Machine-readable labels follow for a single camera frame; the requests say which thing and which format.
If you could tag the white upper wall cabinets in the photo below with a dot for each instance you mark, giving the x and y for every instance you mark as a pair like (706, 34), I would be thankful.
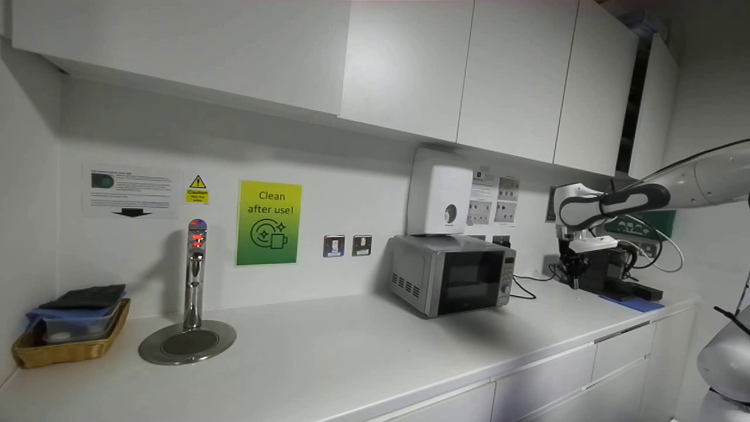
(547, 80)

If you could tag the chrome water tap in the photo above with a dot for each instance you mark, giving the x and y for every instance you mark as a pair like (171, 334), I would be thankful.
(194, 271)

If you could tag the black appliance on counter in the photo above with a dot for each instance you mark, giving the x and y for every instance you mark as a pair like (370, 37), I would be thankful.
(634, 289)

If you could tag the right wall socket plate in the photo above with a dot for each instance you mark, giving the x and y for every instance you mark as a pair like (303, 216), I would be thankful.
(361, 245)

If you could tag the wall socket plate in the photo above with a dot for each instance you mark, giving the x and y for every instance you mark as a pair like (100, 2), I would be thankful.
(333, 246)
(361, 245)

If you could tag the green sign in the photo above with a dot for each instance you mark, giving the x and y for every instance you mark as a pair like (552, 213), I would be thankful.
(643, 226)

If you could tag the white instruction notice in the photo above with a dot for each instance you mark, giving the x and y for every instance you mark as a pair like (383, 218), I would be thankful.
(130, 192)

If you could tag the yellow warning sticker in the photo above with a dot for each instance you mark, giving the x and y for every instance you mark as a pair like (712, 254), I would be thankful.
(197, 189)

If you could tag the left wall socket plate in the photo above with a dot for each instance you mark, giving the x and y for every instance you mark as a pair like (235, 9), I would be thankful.
(333, 246)

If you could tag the silver microwave oven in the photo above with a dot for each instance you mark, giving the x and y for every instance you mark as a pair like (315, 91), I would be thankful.
(443, 275)

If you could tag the white paper towel dispenser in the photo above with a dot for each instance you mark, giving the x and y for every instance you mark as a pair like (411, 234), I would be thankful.
(439, 192)

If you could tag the wicker basket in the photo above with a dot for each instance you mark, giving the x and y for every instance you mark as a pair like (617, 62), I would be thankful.
(31, 351)

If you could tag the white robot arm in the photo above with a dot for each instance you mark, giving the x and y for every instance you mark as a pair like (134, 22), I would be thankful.
(706, 179)

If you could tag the white lower kitchen cabinets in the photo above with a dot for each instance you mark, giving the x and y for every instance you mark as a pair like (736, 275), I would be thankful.
(627, 376)

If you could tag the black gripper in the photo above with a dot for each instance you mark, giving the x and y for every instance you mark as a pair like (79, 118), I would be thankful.
(595, 262)

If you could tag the blue cloth on counter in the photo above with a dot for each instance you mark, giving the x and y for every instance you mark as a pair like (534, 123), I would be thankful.
(634, 302)

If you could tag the green clean after use poster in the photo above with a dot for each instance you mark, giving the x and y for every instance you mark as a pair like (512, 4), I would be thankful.
(268, 222)

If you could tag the wall notices behind dispenser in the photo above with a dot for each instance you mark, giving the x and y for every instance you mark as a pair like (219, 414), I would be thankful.
(492, 198)

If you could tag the dark folded cloths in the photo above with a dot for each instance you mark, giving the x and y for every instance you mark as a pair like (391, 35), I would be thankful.
(78, 315)

